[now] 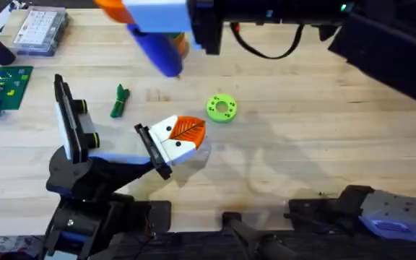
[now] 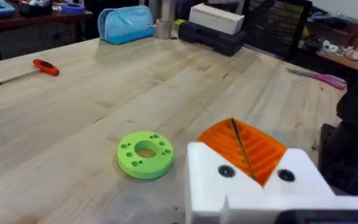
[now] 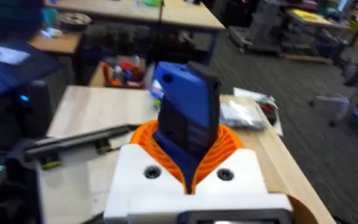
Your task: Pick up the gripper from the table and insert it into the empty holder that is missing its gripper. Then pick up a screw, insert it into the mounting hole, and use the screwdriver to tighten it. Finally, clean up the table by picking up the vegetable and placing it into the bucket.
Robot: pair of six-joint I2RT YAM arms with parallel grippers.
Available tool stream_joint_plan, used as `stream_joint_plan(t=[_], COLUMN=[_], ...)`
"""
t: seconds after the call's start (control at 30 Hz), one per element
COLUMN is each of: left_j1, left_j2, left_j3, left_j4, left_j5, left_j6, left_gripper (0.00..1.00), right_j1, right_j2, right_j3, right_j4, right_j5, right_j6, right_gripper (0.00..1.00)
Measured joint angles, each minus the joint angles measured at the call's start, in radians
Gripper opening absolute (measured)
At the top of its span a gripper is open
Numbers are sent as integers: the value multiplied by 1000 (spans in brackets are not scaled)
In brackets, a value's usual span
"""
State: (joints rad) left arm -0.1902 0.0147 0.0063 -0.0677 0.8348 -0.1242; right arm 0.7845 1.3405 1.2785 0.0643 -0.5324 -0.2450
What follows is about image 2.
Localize blue zip pouch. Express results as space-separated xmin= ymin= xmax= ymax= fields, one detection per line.
xmin=97 ymin=5 xmax=156 ymax=45

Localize green disc with holes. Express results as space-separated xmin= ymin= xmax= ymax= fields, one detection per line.
xmin=116 ymin=131 xmax=175 ymax=180

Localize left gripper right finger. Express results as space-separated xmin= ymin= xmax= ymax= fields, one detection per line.
xmin=231 ymin=118 xmax=336 ymax=200

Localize red T-handle hex key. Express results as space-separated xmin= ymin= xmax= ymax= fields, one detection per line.
xmin=0 ymin=58 xmax=60 ymax=88

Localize black plastic tool case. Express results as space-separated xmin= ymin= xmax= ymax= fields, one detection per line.
xmin=178 ymin=21 xmax=247 ymax=57

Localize dark wooden side table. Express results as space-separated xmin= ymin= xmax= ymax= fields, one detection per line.
xmin=0 ymin=9 xmax=94 ymax=65

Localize cluttered wooden desk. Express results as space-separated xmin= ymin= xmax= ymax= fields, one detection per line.
xmin=296 ymin=14 xmax=358 ymax=71

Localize black wire crate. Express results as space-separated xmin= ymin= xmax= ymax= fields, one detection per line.
xmin=244 ymin=0 xmax=313 ymax=62

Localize beige tape roll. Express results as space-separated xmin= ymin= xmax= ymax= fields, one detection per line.
xmin=155 ymin=18 xmax=174 ymax=40

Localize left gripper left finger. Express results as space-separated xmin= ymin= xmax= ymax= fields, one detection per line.
xmin=185 ymin=118 xmax=264 ymax=224

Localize white cardboard box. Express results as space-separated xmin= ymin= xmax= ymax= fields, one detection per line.
xmin=188 ymin=3 xmax=246 ymax=35

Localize blue tape roll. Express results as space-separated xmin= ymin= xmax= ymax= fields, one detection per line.
xmin=60 ymin=2 xmax=86 ymax=16

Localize pink handled scissors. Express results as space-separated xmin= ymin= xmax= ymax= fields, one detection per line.
xmin=286 ymin=68 xmax=347 ymax=91

